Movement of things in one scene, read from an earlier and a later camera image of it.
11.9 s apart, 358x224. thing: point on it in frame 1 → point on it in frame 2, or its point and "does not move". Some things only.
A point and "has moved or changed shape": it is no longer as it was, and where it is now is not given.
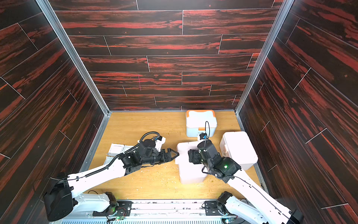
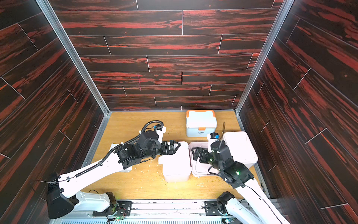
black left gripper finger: [167, 157] → [173, 150]
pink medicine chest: [190, 173] has moved or changed shape
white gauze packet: [115, 149] does not move
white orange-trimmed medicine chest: [201, 121] does not move
